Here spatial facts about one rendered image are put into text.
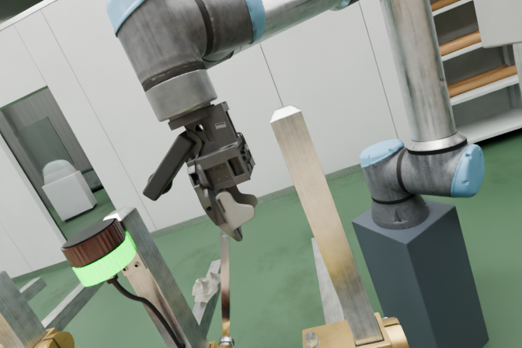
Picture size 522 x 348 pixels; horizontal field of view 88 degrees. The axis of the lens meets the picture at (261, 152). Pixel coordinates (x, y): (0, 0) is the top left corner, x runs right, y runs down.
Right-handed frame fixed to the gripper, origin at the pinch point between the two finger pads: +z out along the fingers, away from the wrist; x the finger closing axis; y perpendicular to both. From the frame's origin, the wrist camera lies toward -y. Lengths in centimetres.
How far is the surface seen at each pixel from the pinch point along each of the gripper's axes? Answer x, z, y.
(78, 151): 1031, -74, -909
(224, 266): -1.1, 4.4, -3.2
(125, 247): -12.4, -8.8, -7.2
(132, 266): -9.8, -5.0, -10.1
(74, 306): 2.9, 5.7, -37.8
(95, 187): 847, 78, -767
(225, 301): -2.5, 9.5, -5.0
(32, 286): 16, 4, -63
